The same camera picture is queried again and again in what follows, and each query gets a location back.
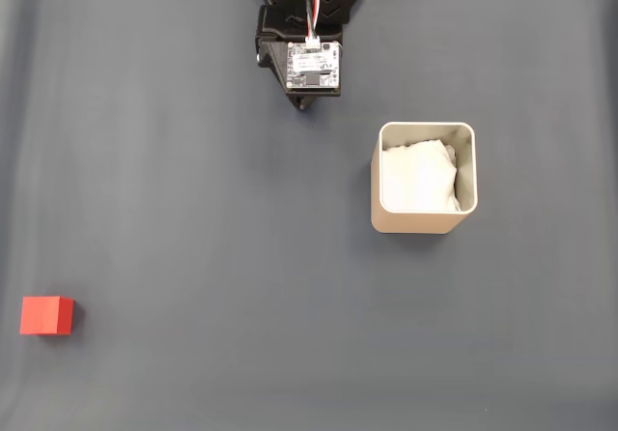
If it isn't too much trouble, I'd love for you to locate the camera circuit board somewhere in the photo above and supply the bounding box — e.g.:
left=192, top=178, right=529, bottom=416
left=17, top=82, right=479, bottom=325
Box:
left=286, top=39, right=343, bottom=91

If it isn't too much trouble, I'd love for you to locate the red cube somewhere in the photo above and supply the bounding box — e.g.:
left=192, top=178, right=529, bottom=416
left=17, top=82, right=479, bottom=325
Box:
left=18, top=295, right=75, bottom=336

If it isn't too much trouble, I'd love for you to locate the white crumpled tissue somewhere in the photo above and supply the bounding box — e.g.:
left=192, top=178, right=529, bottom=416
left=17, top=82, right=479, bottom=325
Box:
left=381, top=138, right=461, bottom=212

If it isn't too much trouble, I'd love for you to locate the beige square box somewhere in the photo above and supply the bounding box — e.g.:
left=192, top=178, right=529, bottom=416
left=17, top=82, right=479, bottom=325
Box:
left=370, top=121, right=479, bottom=235

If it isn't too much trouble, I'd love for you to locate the camera cable with coloured wires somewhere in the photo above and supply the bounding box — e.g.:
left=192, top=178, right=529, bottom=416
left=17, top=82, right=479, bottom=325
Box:
left=302, top=0, right=323, bottom=48

